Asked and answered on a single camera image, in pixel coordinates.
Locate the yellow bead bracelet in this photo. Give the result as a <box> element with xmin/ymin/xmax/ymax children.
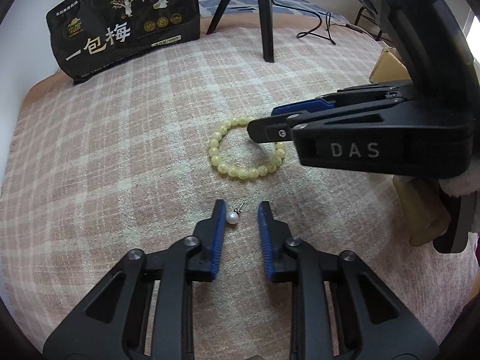
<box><xmin>207</xmin><ymin>116</ymin><xmax>287</xmax><ymax>181</ymax></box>

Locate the white gloved right hand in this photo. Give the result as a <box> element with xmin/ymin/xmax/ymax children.
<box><xmin>392</xmin><ymin>164</ymin><xmax>480</xmax><ymax>247</ymax></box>

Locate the open cardboard box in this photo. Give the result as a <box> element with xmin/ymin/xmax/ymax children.
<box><xmin>369</xmin><ymin>47</ymin><xmax>411</xmax><ymax>84</ymax></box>

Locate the black clothes rack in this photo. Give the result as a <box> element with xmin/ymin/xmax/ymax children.
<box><xmin>354</xmin><ymin>7</ymin><xmax>391</xmax><ymax>41</ymax></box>

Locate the pink plaid blanket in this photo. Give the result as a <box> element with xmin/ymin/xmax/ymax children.
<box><xmin>1</xmin><ymin>16</ymin><xmax>478</xmax><ymax>359</ymax></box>

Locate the black tripod stand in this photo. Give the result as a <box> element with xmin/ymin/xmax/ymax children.
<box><xmin>205</xmin><ymin>0</ymin><xmax>276</xmax><ymax>64</ymax></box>

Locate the black snack bag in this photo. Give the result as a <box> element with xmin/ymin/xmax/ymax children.
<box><xmin>46</xmin><ymin>0</ymin><xmax>200</xmax><ymax>82</ymax></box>

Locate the black power cable with switch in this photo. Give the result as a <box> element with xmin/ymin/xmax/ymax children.
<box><xmin>268</xmin><ymin>0</ymin><xmax>380</xmax><ymax>46</ymax></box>

